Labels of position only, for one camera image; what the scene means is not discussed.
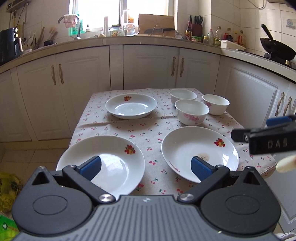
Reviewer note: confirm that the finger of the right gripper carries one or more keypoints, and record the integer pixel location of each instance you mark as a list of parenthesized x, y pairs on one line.
[(240, 135), (280, 120)]

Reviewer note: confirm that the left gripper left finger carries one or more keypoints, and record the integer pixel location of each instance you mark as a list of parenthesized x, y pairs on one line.
[(79, 177)]

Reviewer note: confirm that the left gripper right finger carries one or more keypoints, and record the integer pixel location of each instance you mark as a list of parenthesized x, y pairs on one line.
[(211, 177)]

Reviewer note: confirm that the stained fruit plate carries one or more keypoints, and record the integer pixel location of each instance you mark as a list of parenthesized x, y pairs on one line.
[(181, 145)]

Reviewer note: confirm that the white bowl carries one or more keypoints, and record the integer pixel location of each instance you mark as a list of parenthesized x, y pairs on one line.
[(179, 93), (217, 105)]

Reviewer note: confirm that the pink floral bowl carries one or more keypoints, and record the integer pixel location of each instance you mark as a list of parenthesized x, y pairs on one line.
[(191, 112)]

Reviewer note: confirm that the white kitchen cabinets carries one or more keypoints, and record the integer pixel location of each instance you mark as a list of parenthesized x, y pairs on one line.
[(44, 98)]

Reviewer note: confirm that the kitchen faucet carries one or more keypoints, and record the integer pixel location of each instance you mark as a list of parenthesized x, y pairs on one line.
[(71, 21)]

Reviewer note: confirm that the white gloved right hand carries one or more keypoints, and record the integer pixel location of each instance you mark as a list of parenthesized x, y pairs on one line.
[(286, 164)]

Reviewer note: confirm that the black wok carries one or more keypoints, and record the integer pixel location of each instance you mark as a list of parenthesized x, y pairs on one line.
[(275, 50)]

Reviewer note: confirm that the green tissue package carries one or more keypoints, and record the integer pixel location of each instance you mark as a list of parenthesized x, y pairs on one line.
[(8, 229)]

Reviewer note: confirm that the white tray on counter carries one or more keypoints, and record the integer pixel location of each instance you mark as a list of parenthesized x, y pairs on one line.
[(226, 44)]

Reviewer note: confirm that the clear oil bottle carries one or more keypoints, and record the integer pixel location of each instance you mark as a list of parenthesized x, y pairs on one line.
[(210, 38)]

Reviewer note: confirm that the dark sauce bottle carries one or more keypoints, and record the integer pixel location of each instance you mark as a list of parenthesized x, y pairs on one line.
[(188, 32)]

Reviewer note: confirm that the red knife block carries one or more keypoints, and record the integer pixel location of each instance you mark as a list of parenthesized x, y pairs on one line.
[(196, 24)]

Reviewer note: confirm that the wooden cutting board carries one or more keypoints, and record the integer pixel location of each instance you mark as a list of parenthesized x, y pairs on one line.
[(161, 25)]

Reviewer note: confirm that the black air fryer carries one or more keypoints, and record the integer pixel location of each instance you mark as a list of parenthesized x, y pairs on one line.
[(10, 45)]

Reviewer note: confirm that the glass jar on counter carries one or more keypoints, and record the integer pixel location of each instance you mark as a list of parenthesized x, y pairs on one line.
[(115, 31)]

